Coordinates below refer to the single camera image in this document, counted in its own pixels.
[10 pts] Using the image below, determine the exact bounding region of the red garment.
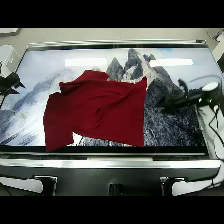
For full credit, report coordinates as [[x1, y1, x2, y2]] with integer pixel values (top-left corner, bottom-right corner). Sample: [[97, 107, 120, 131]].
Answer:
[[42, 69, 149, 153]]

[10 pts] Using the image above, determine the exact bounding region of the black cable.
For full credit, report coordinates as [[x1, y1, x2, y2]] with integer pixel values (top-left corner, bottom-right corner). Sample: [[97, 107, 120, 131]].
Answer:
[[188, 74, 224, 148]]

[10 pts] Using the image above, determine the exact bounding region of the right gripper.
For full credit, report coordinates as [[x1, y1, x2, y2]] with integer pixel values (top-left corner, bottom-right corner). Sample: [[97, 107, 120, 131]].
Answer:
[[156, 93, 194, 109]]

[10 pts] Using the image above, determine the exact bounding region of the silver frame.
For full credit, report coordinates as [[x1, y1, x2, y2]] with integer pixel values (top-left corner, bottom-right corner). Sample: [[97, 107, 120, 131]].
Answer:
[[0, 39, 224, 197]]

